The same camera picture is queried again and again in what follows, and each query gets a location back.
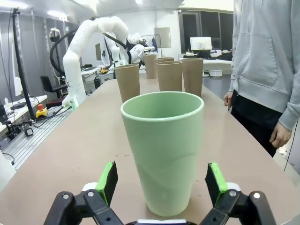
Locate black tripod pole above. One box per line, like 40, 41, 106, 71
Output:
10, 8, 36, 121

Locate person in grey hoodie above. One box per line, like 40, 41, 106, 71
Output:
228, 0, 300, 131

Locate black trousers of person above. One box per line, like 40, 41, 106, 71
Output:
230, 89, 292, 158

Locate black office chair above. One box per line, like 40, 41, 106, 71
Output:
40, 75, 68, 98

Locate yellow red emergency stop button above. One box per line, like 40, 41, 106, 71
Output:
35, 104, 49, 119

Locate white office desk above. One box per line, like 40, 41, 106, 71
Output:
179, 50, 233, 71

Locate brown paper cup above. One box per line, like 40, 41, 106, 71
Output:
181, 58, 204, 98
114, 63, 141, 104
154, 57, 174, 64
156, 60, 183, 93
144, 53, 157, 80

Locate white computer monitor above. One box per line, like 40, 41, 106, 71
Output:
189, 37, 213, 51

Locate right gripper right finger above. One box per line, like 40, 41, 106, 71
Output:
199, 163, 278, 225

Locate black corrugated cable hose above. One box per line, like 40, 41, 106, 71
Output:
49, 29, 78, 78

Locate grey-sleeved left forearm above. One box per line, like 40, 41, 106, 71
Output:
278, 86, 300, 131

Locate thin black hanging cable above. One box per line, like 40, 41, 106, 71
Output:
283, 131, 295, 172

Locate black clamp mount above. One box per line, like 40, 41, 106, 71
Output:
4, 119, 24, 139

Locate person's right hand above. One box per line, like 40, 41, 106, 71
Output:
224, 90, 234, 111

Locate white headset on stand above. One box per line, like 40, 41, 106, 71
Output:
49, 28, 62, 43

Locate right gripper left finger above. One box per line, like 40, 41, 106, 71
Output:
44, 161, 132, 225

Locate person's left hand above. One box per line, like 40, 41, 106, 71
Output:
269, 121, 293, 149

